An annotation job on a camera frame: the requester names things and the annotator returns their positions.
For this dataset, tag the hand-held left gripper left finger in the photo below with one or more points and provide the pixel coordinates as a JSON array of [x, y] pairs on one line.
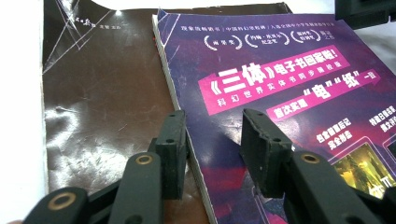
[[171, 161]]

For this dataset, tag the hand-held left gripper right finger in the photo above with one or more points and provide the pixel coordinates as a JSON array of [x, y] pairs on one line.
[[264, 155]]

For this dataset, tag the purple book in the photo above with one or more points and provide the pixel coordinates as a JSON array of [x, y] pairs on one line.
[[280, 77]]

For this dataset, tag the dark brown book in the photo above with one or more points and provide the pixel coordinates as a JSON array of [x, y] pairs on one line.
[[102, 93]]

